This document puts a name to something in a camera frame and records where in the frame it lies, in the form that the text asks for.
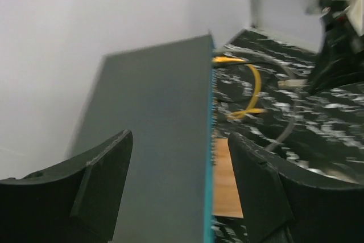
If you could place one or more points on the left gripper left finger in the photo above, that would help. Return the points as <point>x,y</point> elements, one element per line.
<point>76,200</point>

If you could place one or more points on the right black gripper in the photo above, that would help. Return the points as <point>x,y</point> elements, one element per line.
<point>341,37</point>

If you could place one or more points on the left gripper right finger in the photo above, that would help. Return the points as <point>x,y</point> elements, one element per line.
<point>282,202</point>

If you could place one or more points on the wooden board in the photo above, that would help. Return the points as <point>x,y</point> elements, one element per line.
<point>226,201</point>

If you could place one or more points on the black marble pattern mat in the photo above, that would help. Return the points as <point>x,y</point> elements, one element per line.
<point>322,134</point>

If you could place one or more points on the teal network switch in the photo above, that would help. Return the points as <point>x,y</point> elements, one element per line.
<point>163,94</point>

